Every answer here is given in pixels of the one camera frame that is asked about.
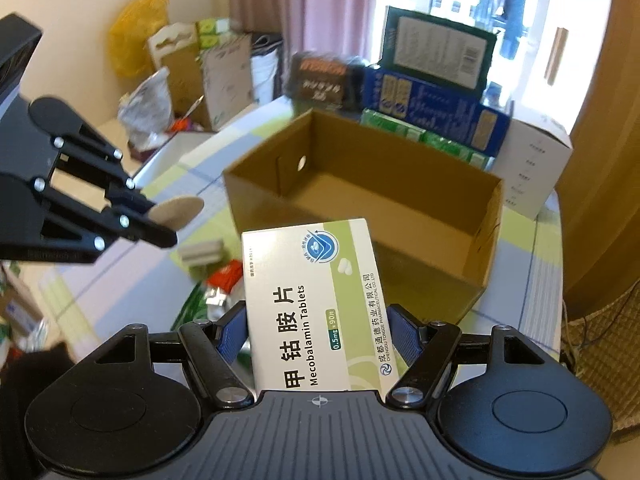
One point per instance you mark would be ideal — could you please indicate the small red packet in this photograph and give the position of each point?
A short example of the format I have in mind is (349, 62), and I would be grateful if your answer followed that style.
(226, 277)

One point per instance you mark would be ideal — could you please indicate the crumpled white plastic bag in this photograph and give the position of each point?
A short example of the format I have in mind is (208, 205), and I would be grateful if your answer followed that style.
(146, 113)

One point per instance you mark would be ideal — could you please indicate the quilted tan chair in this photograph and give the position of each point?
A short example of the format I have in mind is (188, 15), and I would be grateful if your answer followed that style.
(602, 350)

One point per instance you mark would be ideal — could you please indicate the dark brown carton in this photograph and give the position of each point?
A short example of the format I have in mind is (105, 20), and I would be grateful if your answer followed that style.
(329, 81)

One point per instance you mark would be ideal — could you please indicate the beige plastic spoon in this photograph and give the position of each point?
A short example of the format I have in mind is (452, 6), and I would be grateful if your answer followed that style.
(177, 212)

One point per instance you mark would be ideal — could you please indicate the brown cardboard box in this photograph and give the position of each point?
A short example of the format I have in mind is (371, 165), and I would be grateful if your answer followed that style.
(434, 220)

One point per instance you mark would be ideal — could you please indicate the pink curtain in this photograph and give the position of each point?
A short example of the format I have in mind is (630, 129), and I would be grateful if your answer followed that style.
(341, 27)

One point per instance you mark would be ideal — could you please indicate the brown paper bag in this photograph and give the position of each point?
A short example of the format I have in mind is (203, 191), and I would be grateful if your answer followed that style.
(213, 85)

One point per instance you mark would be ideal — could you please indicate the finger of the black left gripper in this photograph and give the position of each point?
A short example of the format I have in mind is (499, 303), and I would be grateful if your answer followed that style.
(74, 232)
(85, 154)

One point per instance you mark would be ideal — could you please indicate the green packaged carton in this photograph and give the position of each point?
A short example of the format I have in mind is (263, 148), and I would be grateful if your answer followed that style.
(378, 120)

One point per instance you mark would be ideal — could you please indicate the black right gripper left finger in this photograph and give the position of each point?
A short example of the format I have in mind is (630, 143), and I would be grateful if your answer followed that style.
(211, 348)

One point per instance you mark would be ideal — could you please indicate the dark green carton top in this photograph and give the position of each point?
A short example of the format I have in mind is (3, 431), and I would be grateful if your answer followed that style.
(440, 51)

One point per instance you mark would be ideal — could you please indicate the white green Mecobalamin box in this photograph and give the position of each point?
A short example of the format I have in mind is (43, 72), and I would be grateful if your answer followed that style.
(315, 308)

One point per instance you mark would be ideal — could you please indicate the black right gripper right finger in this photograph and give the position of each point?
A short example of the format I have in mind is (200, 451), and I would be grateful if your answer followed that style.
(427, 349)

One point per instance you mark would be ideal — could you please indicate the blue carton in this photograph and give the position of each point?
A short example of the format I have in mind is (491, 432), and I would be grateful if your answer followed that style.
(439, 110)

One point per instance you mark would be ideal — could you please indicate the yellow plastic bag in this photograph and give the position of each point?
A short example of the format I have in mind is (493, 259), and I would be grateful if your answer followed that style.
(127, 39)

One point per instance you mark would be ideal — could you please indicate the grey white eraser block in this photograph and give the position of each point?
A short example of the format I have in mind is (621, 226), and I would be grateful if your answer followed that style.
(202, 253)

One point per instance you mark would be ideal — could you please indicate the silver green tea pouch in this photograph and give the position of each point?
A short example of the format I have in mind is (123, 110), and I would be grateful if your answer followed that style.
(208, 305)

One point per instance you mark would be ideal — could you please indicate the white carton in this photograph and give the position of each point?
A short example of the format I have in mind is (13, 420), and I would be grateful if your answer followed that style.
(531, 160)

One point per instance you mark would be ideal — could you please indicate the yellow brown curtain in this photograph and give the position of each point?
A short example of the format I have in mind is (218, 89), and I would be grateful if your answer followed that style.
(599, 188)

